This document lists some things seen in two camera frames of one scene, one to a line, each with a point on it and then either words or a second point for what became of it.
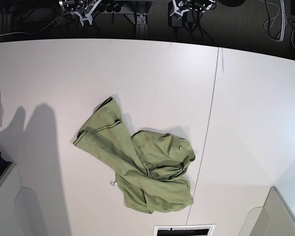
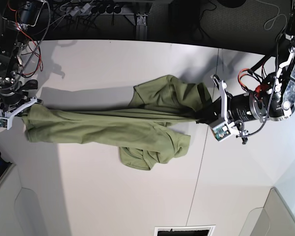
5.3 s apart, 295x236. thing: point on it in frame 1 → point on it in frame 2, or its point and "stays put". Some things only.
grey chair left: [15, 210] stays put
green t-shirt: [152, 168] → [145, 132]
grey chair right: [275, 218] stays put
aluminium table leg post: [141, 26] stays put
